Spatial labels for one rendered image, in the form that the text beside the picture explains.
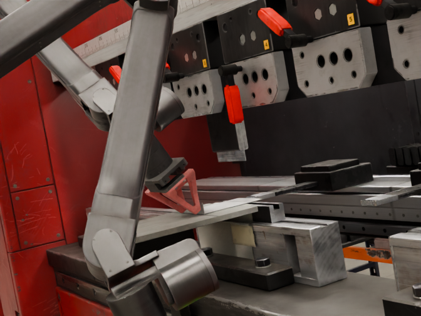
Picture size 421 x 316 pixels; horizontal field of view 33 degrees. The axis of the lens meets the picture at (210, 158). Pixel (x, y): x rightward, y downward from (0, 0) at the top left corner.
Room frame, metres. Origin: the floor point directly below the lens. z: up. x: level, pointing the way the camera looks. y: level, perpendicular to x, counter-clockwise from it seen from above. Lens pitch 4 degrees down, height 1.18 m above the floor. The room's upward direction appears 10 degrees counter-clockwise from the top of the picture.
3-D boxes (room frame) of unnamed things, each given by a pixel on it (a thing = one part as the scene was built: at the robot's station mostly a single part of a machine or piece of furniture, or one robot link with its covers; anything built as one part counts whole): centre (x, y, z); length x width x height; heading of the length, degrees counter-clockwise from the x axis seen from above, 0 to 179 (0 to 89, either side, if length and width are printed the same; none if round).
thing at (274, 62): (1.20, -0.12, 1.26); 0.15 x 0.09 x 0.17; 29
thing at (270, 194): (1.44, -0.18, 1.01); 0.26 x 0.12 x 0.05; 119
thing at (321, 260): (1.31, -0.07, 0.92); 0.39 x 0.06 x 0.10; 29
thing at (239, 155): (1.35, -0.04, 1.13); 0.10 x 0.02 x 0.10; 29
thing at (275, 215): (1.33, -0.05, 0.99); 0.20 x 0.03 x 0.03; 29
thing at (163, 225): (1.28, 0.09, 1.00); 0.26 x 0.18 x 0.01; 119
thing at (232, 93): (1.19, -0.06, 1.20); 0.04 x 0.02 x 0.10; 119
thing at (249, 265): (1.29, -0.01, 0.89); 0.30 x 0.05 x 0.03; 29
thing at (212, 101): (1.38, -0.02, 1.26); 0.15 x 0.09 x 0.17; 29
